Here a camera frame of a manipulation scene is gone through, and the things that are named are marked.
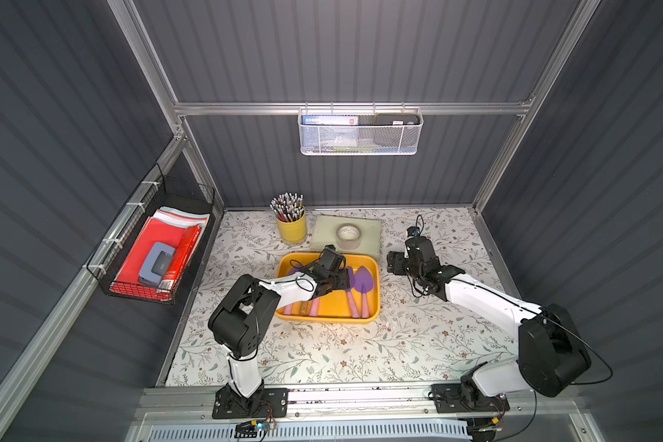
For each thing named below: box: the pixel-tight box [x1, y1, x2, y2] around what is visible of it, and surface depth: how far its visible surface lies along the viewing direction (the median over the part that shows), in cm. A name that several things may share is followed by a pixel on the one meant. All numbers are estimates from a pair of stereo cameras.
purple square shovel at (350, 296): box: [346, 267, 361, 319], surface depth 93 cm
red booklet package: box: [158, 225, 203, 293], surface depth 70 cm
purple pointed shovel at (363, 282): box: [353, 265, 373, 319], surface depth 98 cm
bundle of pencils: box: [268, 192, 305, 223], surface depth 98 cm
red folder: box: [109, 216, 189, 302], surface depth 71 cm
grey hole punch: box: [138, 241, 176, 288], surface depth 68 cm
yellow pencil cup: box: [275, 208, 307, 245], surface depth 104 cm
